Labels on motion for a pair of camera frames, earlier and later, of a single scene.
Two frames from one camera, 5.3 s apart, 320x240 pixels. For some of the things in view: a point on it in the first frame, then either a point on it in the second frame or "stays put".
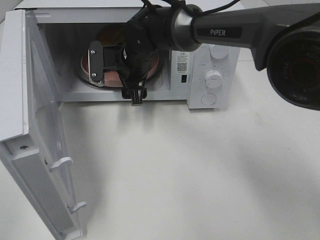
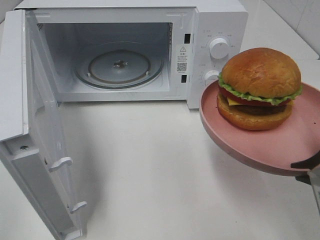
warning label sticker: (182, 62) stays put
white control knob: (213, 79) stays put
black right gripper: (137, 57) to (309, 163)
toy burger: (111, 35) to (256, 87)
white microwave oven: (201, 76) stays put
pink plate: (112, 78) to (273, 149)
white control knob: (218, 51) stays put
